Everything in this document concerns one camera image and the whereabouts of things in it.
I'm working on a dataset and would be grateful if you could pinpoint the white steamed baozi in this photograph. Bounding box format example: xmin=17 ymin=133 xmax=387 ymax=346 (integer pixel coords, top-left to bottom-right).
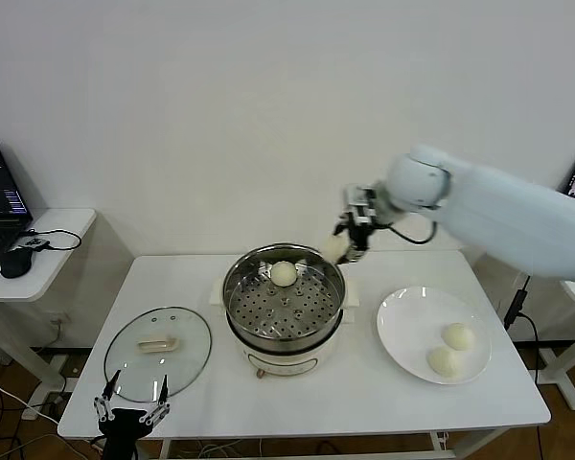
xmin=441 ymin=322 xmax=475 ymax=351
xmin=426 ymin=346 xmax=461 ymax=382
xmin=270 ymin=261 xmax=298 ymax=288
xmin=321 ymin=234 xmax=349 ymax=264

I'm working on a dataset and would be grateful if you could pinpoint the cream electric cooker base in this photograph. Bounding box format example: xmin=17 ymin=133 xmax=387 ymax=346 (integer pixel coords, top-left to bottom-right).
xmin=209 ymin=277 xmax=361 ymax=380

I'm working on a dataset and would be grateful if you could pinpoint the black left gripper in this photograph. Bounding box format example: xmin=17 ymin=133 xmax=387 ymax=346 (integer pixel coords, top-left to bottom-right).
xmin=93 ymin=368 xmax=172 ymax=460

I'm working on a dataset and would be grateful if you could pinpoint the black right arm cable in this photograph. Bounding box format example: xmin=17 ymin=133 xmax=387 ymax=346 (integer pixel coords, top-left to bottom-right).
xmin=385 ymin=218 xmax=440 ymax=244

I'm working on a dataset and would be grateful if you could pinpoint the white round plate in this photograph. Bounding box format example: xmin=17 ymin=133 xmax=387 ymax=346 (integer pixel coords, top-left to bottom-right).
xmin=376 ymin=286 xmax=493 ymax=385

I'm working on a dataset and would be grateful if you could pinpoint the black cable with hub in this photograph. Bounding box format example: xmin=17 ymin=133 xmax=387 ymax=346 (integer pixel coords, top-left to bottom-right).
xmin=18 ymin=228 xmax=83 ymax=254

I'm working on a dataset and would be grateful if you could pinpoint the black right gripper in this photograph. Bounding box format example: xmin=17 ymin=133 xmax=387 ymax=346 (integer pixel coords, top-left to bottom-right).
xmin=333 ymin=205 xmax=379 ymax=265

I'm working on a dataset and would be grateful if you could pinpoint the black cable with adapter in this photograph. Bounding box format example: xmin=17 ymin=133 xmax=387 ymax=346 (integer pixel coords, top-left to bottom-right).
xmin=502 ymin=275 xmax=542 ymax=384

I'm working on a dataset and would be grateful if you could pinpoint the black laptop beside mouse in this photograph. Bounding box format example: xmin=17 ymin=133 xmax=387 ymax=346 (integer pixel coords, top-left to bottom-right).
xmin=0 ymin=139 xmax=34 ymax=284

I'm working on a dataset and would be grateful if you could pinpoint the white side table with mouse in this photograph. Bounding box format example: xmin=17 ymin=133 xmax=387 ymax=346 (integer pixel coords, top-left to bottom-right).
xmin=0 ymin=208 xmax=134 ymax=408

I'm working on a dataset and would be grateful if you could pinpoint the stainless steel steamer basket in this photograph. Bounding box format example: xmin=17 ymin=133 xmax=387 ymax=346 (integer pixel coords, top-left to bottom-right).
xmin=221 ymin=242 xmax=347 ymax=342

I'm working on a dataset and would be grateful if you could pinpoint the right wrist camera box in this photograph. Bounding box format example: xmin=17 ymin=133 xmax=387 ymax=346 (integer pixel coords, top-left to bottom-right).
xmin=343 ymin=185 xmax=376 ymax=212

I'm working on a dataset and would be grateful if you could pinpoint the round glass pot lid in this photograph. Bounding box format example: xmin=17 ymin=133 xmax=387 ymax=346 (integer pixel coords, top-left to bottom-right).
xmin=103 ymin=306 xmax=213 ymax=403

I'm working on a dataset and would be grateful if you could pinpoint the black computer mouse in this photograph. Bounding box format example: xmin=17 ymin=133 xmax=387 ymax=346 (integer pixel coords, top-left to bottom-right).
xmin=0 ymin=248 xmax=34 ymax=280

